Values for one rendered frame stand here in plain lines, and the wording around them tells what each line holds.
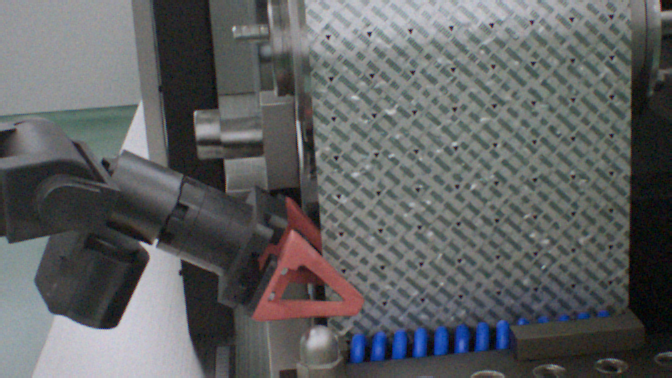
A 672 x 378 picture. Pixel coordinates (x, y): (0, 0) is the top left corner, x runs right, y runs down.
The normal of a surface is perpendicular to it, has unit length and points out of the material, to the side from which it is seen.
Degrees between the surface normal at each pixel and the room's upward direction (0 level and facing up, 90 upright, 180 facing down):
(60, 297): 105
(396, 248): 90
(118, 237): 30
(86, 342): 0
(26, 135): 19
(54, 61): 90
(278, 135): 90
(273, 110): 90
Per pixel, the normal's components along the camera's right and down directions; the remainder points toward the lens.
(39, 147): -0.04, -0.84
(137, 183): 0.35, -0.32
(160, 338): -0.06, -0.96
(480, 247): 0.08, 0.29
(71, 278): 0.49, 0.46
